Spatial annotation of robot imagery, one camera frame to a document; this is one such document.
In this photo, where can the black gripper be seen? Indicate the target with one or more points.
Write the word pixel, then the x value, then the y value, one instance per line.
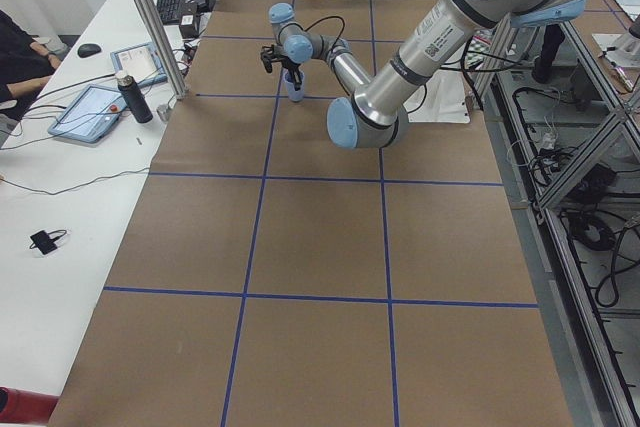
pixel 290 66

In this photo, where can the blue cup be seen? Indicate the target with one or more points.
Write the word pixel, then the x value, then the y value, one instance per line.
pixel 294 91

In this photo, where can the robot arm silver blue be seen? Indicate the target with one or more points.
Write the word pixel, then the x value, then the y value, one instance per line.
pixel 372 113

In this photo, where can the black keyboard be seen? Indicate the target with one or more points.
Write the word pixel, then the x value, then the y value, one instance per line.
pixel 169 11

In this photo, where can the far teach pendant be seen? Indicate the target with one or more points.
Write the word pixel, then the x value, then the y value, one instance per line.
pixel 142 62

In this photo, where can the teach pendant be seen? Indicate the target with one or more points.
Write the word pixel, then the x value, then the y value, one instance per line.
pixel 142 62
pixel 91 115

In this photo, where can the black water bottle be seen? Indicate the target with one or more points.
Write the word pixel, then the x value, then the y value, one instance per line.
pixel 133 97

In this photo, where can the near teach pendant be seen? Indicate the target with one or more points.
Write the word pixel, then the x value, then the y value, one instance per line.
pixel 91 115

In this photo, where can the black computer mouse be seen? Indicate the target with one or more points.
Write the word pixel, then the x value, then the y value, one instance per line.
pixel 88 49

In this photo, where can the seated person in black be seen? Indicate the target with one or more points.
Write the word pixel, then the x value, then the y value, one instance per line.
pixel 26 67

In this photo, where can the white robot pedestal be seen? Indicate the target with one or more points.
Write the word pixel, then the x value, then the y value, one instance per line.
pixel 440 100

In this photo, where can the aluminium frame post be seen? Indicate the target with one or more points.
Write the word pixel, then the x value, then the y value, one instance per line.
pixel 151 19

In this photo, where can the small black device with cable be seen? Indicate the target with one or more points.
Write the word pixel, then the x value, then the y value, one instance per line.
pixel 47 242

